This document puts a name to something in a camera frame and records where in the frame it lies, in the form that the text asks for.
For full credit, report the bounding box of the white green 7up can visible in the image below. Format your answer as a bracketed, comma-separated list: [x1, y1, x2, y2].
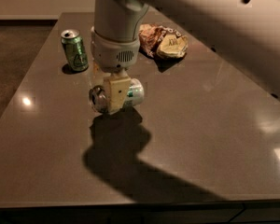
[89, 78, 145, 114]

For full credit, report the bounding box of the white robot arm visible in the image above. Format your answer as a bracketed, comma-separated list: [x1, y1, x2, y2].
[90, 0, 280, 113]

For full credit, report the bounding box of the brown crumpled chip bag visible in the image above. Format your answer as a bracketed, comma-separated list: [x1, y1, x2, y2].
[139, 23, 188, 60]

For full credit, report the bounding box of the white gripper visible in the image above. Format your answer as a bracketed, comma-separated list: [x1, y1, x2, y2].
[91, 27, 140, 114]

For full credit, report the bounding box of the dark green soda can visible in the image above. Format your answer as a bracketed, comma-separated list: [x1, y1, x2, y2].
[61, 29, 89, 72]

